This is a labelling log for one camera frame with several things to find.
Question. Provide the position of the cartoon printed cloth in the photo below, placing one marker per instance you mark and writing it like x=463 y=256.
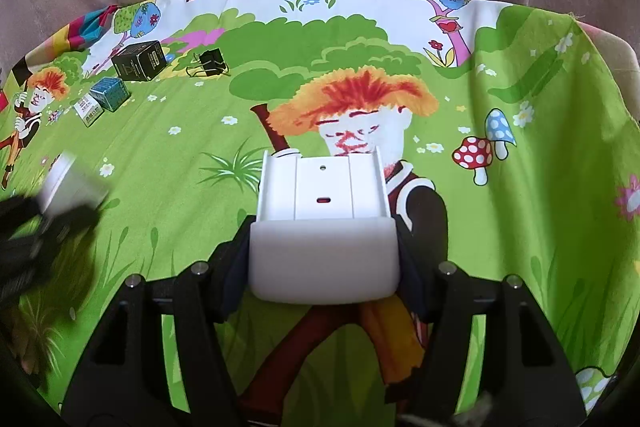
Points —
x=200 y=147

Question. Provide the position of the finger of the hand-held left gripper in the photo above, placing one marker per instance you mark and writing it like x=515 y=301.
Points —
x=75 y=219

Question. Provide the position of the white rounded plastic case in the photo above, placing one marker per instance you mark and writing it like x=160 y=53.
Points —
x=325 y=257

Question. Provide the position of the beige cushion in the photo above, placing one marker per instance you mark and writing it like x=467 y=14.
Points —
x=612 y=49

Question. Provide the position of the white box with orange print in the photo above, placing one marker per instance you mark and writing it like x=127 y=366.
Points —
x=88 y=110

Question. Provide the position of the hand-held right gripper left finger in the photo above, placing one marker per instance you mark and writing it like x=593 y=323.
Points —
x=234 y=289

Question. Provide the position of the black binder clip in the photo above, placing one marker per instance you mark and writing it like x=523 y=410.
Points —
x=212 y=63

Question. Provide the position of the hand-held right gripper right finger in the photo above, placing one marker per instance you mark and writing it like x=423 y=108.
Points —
x=412 y=292

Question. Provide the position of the plain white box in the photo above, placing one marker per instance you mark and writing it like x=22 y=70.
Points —
x=70 y=184

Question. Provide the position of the blue box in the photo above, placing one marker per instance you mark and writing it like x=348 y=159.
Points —
x=110 y=94

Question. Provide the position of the black box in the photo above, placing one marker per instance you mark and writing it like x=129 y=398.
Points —
x=140 y=61

